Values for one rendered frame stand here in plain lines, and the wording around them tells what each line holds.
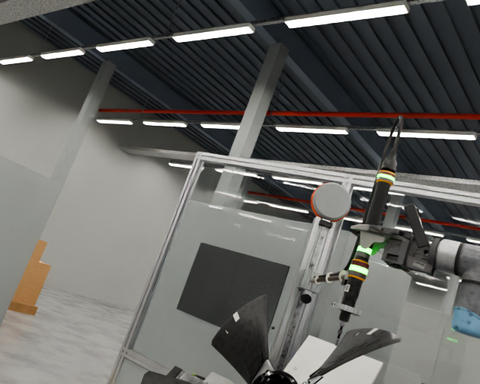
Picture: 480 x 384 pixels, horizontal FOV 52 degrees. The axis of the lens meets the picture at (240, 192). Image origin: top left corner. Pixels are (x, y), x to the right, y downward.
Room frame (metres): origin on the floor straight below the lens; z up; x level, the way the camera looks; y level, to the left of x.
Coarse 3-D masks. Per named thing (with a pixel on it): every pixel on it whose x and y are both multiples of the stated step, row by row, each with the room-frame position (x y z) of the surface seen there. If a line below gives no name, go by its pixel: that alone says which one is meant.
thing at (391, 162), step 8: (392, 152) 1.20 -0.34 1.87; (392, 160) 1.19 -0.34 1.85; (384, 168) 1.22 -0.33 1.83; (392, 168) 1.19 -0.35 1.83; (352, 280) 1.19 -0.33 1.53; (360, 280) 1.19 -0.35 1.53; (352, 288) 1.19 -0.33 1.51; (360, 288) 1.20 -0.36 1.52; (344, 296) 1.20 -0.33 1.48; (352, 296) 1.19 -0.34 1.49; (344, 304) 1.19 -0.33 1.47; (352, 304) 1.19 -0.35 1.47; (344, 312) 1.19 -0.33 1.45; (344, 320) 1.19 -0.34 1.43
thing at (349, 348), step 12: (348, 336) 1.42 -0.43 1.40; (360, 336) 1.36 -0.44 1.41; (372, 336) 1.32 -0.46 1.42; (384, 336) 1.29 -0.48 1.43; (396, 336) 1.27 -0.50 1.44; (336, 348) 1.41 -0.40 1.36; (348, 348) 1.32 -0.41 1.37; (360, 348) 1.28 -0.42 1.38; (372, 348) 1.25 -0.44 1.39; (336, 360) 1.28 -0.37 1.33; (348, 360) 1.25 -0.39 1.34; (324, 372) 1.26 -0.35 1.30
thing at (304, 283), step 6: (306, 270) 1.78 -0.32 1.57; (300, 276) 1.85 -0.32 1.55; (306, 276) 1.78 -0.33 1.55; (312, 276) 1.78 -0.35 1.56; (300, 282) 1.81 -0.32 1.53; (306, 282) 1.78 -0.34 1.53; (300, 288) 1.83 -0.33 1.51; (306, 288) 1.78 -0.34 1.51; (312, 288) 1.78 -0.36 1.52; (318, 288) 1.78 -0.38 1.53
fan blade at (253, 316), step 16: (256, 304) 1.48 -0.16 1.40; (240, 320) 1.49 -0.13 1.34; (256, 320) 1.44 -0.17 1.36; (224, 336) 1.52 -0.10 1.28; (240, 336) 1.46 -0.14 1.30; (256, 336) 1.40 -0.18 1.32; (224, 352) 1.49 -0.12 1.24; (240, 352) 1.44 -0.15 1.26; (256, 352) 1.38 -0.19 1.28; (240, 368) 1.42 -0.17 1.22; (256, 368) 1.36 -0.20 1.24
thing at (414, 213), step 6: (408, 204) 1.14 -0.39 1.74; (408, 210) 1.14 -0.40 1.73; (414, 210) 1.13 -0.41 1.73; (408, 216) 1.14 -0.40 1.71; (414, 216) 1.13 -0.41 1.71; (420, 216) 1.14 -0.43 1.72; (414, 222) 1.13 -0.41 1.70; (420, 222) 1.12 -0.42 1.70; (414, 228) 1.12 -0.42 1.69; (420, 228) 1.12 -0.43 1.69; (414, 234) 1.12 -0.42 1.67; (420, 234) 1.12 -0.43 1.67; (420, 240) 1.11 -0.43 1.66; (426, 240) 1.11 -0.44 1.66; (420, 246) 1.11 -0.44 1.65
